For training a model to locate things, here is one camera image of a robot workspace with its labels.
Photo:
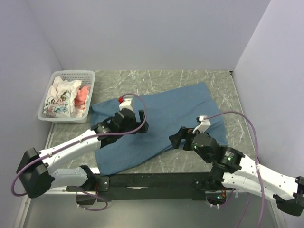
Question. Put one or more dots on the white plastic basket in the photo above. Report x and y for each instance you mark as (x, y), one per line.
(87, 77)

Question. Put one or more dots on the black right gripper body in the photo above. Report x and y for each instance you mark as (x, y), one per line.
(207, 158)

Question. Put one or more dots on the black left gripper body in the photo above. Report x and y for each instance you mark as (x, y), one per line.
(132, 128)

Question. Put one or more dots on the white printed cloth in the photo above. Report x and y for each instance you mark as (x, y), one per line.
(60, 98)

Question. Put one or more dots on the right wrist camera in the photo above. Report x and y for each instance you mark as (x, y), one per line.
(203, 124)

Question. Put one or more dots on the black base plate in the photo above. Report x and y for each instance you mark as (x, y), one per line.
(151, 186)

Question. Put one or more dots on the pink cloth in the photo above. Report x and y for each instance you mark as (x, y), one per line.
(82, 97)

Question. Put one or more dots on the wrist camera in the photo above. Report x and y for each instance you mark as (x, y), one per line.
(125, 103)
(203, 124)

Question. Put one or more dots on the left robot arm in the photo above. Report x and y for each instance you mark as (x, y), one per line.
(40, 171)

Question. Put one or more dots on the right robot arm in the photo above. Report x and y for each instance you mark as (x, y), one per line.
(233, 169)

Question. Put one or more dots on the blue pillowcase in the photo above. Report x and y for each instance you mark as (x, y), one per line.
(167, 112)

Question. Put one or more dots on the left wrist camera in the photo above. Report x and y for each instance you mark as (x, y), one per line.
(125, 103)

